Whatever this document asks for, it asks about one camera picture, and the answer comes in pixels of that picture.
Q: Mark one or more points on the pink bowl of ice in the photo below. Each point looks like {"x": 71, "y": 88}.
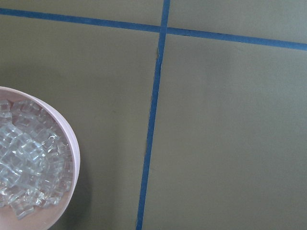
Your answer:
{"x": 39, "y": 163}

